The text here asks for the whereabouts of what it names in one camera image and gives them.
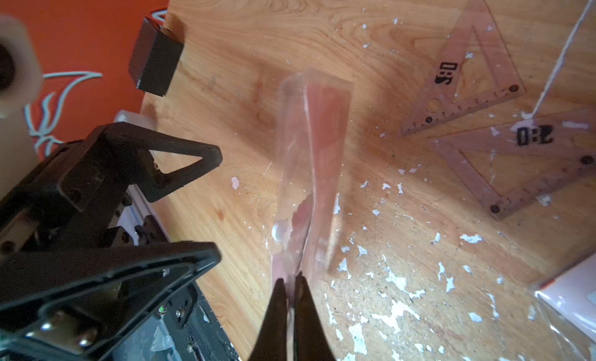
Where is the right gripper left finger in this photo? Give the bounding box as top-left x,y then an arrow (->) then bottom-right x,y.
249,278 -> 288,361

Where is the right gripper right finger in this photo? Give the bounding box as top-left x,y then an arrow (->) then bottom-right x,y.
293,273 -> 335,361

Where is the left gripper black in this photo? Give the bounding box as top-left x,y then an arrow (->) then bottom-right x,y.
1,122 -> 223,360

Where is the pink ruler set pouch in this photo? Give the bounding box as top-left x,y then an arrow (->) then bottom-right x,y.
272,69 -> 353,297

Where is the clear brown triangle ruler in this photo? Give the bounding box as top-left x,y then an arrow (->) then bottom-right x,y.
429,107 -> 595,220
399,0 -> 526,136

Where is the black box on table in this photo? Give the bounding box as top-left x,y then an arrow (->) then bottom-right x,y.
128,17 -> 184,97

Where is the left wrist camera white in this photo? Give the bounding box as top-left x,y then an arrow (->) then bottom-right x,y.
1,15 -> 43,196

